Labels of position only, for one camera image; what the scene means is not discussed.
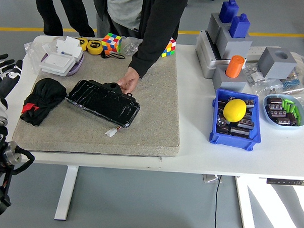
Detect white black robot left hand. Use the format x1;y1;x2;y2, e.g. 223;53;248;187
0;53;24;119

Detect person's left hand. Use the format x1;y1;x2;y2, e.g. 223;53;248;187
116;66;141;95

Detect black glossy panel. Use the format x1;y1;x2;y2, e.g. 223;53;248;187
64;78;142;129

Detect black rag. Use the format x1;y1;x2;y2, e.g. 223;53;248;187
19;77;68;128

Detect table control panel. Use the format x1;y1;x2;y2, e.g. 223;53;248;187
266;178;304;187

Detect clear bag of metal nuts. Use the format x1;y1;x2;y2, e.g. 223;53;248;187
120;36;142;56

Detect colourful puzzle cube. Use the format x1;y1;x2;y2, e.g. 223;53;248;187
101;32;123;55
159;36;177;59

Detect grey-brown mat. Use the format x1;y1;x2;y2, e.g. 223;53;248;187
11;33;186;159

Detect yellow tape measure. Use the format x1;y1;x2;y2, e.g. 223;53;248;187
86;39;104;56
76;36;89;51

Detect white small lid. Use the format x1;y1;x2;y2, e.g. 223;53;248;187
42;42;57;55

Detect white folded carton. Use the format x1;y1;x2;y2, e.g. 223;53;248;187
54;35;84;59

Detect person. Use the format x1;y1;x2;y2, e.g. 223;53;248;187
89;0;190;81
26;0;97;38

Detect grey flat case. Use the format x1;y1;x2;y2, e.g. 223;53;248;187
194;30;233;80

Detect grey holder block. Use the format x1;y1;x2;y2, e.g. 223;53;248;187
212;63;249;93
214;25;254;63
206;12;234;46

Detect orange cylinder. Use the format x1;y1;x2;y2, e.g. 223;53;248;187
225;54;246;80

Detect yellow lemon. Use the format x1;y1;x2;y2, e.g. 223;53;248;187
222;98;248;123

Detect blue bottle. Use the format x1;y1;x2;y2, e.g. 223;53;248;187
218;0;240;24
228;13;252;39

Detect blue plastic bin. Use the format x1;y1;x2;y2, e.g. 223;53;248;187
208;87;264;152

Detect clear bag of small parts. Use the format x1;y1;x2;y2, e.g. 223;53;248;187
244;63;266;87

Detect white table leg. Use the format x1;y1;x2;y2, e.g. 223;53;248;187
232;176;258;228
53;165;79;221

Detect grey box under table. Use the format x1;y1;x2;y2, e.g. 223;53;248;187
203;174;223;184

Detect clear bag of screws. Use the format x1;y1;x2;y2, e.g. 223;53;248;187
256;78;286;98

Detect light blue bowl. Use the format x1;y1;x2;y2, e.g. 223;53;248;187
261;93;304;131

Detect grey block with round hole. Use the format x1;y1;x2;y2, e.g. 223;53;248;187
257;46;299;80

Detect bag of blue resistors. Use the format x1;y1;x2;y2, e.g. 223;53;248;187
281;73;302;91

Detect black lanyard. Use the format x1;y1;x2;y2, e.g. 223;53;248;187
100;51;127;61

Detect white connector with wires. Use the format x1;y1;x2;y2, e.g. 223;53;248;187
104;126;121;138

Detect black power cable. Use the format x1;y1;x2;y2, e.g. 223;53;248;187
213;175;222;228

